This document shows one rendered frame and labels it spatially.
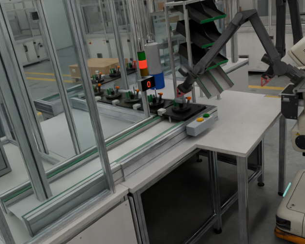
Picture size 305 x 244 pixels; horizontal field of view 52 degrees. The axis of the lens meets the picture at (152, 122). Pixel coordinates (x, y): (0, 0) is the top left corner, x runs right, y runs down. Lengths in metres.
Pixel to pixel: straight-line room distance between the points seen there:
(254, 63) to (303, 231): 4.40
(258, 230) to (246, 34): 4.34
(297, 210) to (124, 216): 1.21
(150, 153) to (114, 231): 0.45
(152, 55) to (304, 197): 1.74
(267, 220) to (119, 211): 1.40
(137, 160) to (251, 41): 4.86
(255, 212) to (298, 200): 0.44
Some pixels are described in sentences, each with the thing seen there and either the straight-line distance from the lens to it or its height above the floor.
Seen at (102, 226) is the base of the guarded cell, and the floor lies 0.75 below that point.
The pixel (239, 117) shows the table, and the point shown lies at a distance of 2.26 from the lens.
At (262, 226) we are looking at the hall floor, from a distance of 2.64.
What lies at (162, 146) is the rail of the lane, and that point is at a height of 0.92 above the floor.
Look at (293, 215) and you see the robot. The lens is 2.34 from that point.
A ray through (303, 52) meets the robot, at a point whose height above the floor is 1.30.
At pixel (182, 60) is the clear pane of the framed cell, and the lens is 3.20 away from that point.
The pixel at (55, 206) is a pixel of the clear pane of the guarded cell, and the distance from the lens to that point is 1.43.
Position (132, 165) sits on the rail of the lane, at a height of 0.92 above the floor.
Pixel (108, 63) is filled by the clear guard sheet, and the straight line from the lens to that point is 1.88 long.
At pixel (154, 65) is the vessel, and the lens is 3.02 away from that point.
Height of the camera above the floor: 1.75
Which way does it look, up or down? 23 degrees down
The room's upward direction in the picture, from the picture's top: 9 degrees counter-clockwise
